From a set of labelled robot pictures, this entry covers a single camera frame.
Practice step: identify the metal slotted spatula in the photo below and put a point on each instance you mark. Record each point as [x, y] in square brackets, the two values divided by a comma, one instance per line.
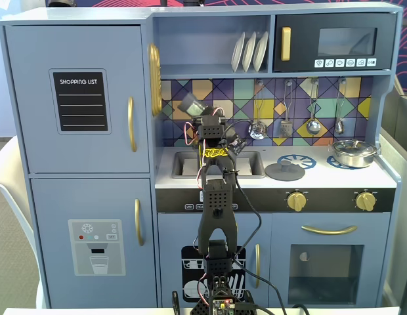
[285, 129]

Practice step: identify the gold stove knob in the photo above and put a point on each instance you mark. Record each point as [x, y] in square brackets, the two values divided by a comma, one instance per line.
[365, 201]
[296, 201]

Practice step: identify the black device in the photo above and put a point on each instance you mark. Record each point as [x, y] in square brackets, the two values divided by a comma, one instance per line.
[192, 2]

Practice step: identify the white curved chair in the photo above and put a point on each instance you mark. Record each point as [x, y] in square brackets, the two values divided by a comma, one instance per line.
[16, 170]

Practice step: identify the small black wrist camera board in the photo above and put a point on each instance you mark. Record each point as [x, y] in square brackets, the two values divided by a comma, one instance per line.
[237, 142]

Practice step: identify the gray toy sink basin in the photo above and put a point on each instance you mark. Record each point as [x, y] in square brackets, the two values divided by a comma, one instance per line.
[256, 170]

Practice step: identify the metal serving spoon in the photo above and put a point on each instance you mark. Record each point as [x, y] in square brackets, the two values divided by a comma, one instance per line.
[339, 126]

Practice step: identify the metal slotted skimmer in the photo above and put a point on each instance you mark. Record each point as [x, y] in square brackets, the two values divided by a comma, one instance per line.
[257, 130]

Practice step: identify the white toy plate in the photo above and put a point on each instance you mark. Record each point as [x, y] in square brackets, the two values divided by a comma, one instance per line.
[261, 50]
[248, 52]
[237, 52]

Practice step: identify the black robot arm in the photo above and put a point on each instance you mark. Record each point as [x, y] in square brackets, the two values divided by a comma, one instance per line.
[218, 197]

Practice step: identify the gray desk partition panel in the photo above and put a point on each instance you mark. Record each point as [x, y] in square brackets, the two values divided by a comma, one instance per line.
[397, 197]

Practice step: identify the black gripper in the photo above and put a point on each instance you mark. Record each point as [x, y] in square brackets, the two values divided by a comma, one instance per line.
[193, 107]

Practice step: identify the shiny steel pot with lid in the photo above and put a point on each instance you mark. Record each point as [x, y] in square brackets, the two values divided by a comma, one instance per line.
[354, 154]

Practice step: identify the gold toy phone handset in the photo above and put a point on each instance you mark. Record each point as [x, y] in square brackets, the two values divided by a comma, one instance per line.
[154, 82]

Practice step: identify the blue wooden toy kitchen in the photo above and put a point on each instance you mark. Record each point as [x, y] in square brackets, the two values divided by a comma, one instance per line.
[354, 180]

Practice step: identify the blue lower freezer door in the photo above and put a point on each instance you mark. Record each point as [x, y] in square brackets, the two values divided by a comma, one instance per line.
[59, 203]

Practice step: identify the robot motor controller board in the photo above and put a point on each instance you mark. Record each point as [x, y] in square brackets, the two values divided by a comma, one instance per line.
[223, 305]

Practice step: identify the blue upper fridge door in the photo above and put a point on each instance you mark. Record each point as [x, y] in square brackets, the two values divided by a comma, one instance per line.
[33, 98]

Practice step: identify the gray pot lid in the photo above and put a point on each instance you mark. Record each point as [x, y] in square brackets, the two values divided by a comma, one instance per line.
[282, 172]

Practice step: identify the metal ladle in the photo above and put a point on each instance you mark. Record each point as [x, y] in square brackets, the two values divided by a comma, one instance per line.
[312, 126]

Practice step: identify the blue oven door with window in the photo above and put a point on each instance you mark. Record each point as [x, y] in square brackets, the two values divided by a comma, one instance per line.
[282, 236]

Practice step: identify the dark round object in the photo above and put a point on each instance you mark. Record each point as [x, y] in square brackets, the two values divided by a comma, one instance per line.
[60, 2]

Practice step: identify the black toy microwave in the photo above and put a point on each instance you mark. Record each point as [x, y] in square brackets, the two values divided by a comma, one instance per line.
[302, 62]

